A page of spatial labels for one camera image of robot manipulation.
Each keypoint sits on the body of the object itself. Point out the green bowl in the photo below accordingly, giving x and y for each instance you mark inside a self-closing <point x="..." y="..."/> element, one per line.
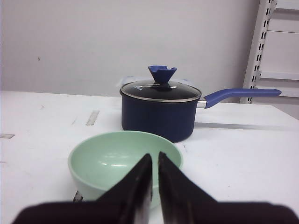
<point x="101" y="161"/>

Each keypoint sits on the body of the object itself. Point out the glass pot lid blue knob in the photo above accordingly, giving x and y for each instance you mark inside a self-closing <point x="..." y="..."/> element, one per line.
<point x="160" y="88"/>

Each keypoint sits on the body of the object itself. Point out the white slotted shelf upright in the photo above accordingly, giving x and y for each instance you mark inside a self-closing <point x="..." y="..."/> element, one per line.
<point x="274" y="55"/>

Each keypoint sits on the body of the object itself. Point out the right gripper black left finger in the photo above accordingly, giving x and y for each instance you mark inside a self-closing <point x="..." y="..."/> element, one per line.
<point x="128" y="201"/>

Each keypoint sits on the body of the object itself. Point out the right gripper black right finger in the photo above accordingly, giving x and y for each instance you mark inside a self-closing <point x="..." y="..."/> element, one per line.
<point x="182" y="201"/>

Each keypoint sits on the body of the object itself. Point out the dark blue saucepan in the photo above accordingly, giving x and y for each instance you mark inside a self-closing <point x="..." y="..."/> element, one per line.
<point x="175" y="120"/>

